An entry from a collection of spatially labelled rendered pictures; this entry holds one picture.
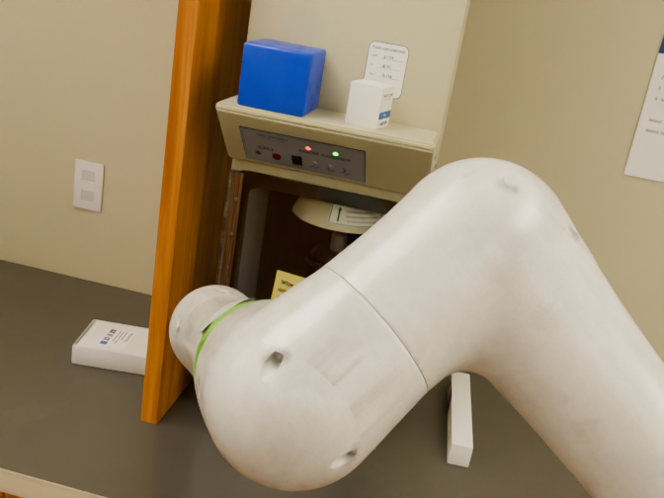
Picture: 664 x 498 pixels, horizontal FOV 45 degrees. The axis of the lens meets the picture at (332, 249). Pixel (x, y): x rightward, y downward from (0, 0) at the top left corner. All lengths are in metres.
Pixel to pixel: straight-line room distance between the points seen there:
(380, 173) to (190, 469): 0.56
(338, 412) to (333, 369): 0.03
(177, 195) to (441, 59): 0.45
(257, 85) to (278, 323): 0.70
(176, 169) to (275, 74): 0.22
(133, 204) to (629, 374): 1.48
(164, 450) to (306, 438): 0.90
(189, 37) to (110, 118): 0.69
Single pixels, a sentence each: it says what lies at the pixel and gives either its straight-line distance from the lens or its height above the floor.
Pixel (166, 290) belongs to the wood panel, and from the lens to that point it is 1.32.
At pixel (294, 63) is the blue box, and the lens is 1.15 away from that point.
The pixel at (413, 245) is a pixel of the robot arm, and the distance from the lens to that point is 0.51.
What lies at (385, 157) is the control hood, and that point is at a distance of 1.16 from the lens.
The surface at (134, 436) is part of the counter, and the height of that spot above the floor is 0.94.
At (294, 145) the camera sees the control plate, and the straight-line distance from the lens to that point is 1.20.
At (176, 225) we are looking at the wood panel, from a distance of 1.28.
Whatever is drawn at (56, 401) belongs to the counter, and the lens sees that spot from 1.49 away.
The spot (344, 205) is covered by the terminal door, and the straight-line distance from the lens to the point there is 1.27.
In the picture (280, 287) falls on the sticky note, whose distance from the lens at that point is 1.34.
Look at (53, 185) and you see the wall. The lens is 1.97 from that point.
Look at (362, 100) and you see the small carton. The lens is 1.16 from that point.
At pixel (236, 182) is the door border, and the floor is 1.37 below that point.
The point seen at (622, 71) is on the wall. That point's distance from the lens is 1.67.
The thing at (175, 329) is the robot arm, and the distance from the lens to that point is 0.92.
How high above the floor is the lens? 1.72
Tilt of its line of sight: 19 degrees down
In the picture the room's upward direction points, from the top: 10 degrees clockwise
